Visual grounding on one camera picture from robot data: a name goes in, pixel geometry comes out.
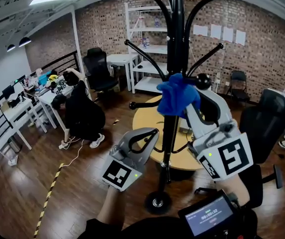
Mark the small white square table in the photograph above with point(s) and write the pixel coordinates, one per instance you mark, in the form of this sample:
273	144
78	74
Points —
122	58

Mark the yellow black striped floor tape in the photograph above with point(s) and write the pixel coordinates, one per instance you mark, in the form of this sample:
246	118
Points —
50	190

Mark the person's left forearm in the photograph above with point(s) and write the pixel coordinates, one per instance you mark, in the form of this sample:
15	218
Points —
111	208

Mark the black folding chair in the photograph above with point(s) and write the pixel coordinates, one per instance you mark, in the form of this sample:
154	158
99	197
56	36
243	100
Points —
239	86

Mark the black stair railing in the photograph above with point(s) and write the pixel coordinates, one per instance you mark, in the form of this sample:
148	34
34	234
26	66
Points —
60	59

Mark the black coat rack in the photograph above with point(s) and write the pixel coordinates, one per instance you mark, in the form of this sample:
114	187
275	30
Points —
177	34

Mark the blue plastic box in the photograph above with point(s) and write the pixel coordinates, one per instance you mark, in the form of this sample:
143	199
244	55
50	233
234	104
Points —
42	79

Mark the grey metal waste bin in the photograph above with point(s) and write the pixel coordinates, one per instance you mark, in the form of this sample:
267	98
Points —
14	145

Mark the white spray bottle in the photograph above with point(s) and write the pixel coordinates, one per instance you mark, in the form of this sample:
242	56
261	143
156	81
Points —
141	21

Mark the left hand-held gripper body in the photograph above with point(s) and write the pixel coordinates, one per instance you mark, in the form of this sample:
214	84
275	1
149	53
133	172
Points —
120	175

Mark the person's right forearm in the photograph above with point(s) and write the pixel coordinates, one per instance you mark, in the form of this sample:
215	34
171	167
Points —
233	190

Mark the black chest-mounted screen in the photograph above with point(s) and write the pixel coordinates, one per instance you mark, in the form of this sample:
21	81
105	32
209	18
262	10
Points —
208	216

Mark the black pendant lamp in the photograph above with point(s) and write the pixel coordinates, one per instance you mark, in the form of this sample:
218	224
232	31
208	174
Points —
11	48
25	42

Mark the blue cloth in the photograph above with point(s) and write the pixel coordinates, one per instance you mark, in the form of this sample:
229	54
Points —
179	96

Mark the white metal shelving unit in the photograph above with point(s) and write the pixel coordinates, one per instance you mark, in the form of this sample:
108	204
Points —
152	48

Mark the white wall paper sheet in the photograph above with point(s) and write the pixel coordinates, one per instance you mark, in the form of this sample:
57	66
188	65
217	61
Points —
240	37
228	34

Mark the clear water bottle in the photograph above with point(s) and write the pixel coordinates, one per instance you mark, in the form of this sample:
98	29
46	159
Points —
144	42
157	21

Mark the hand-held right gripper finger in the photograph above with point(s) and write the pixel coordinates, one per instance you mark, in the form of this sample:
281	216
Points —
198	128
221	111

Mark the yellow flower bunch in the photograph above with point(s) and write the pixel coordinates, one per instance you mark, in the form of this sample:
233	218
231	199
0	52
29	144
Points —
53	77

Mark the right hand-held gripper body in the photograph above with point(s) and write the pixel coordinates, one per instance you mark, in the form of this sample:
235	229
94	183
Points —
229	155

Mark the round wooden table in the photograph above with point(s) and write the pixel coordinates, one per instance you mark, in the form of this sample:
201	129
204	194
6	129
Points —
144	118

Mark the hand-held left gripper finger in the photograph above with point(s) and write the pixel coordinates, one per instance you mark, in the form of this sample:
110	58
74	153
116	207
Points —
147	155
126	141

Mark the black office chair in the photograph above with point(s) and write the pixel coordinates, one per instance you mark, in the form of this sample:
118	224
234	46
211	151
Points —
264	123
98	68

